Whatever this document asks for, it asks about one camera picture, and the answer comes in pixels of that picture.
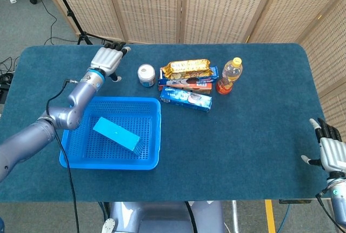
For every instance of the white torso bracket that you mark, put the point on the white torso bracket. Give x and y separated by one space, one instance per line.
108 226

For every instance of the wicker folding screen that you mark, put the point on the wicker folding screen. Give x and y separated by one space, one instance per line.
216 6

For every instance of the metal table leg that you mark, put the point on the metal table leg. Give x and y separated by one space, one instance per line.
235 216

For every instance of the blue perforated plastic basket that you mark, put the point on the blue perforated plastic basket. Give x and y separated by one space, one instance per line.
108 160

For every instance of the blue box with large cookie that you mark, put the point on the blue box with large cookie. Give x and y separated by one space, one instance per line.
208 74

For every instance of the transparent jar with white lid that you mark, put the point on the transparent jar with white lid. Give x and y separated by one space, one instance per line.
146 74

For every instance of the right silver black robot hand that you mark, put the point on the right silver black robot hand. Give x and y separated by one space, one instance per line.
331 152

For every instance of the black tripod stand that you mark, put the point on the black tripod stand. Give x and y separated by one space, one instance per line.
78 27

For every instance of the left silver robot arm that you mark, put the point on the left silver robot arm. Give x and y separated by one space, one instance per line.
62 116

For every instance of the orange drink bottle yellow cap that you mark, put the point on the orange drink bottle yellow cap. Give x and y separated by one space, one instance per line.
229 76

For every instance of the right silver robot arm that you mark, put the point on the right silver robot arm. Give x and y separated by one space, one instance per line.
339 198

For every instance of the gold snack packet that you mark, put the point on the gold snack packet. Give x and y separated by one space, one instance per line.
186 66

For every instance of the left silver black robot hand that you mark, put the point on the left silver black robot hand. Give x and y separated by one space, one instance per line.
106 60

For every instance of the blue chocolate cereal box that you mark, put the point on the blue chocolate cereal box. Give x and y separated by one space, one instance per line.
113 133

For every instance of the orange brown biscuit box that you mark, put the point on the orange brown biscuit box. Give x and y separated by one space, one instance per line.
202 89

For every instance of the silver robot torso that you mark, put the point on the silver robot torso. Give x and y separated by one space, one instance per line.
162 216

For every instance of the blue box with barcode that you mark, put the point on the blue box with barcode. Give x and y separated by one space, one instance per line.
183 98

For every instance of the teal table mat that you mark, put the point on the teal table mat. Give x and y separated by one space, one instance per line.
229 141

